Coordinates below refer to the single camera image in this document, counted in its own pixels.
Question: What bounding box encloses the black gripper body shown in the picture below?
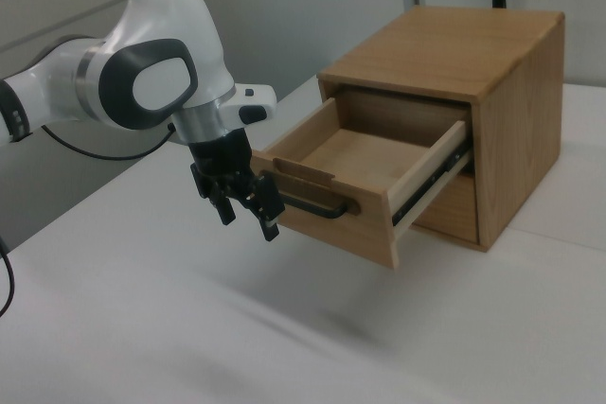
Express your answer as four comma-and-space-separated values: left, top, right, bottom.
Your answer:
187, 128, 256, 181

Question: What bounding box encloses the black metal drawer handle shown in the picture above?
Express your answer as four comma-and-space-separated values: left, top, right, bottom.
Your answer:
278, 188, 350, 220

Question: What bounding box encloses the wooden drawer with black handle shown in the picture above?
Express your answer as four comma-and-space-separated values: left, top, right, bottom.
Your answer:
250, 86, 472, 272

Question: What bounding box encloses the black metal drawer slide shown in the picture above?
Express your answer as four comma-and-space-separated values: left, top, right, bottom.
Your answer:
390, 146, 472, 228

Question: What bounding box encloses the wooden drawer with slot pull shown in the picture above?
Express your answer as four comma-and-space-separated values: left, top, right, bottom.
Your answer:
409, 171, 480, 243

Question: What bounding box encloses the wooden two-drawer cabinet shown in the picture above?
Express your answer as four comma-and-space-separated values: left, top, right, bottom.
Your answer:
315, 5, 567, 254

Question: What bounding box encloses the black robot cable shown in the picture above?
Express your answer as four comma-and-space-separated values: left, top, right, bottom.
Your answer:
0, 122, 174, 319

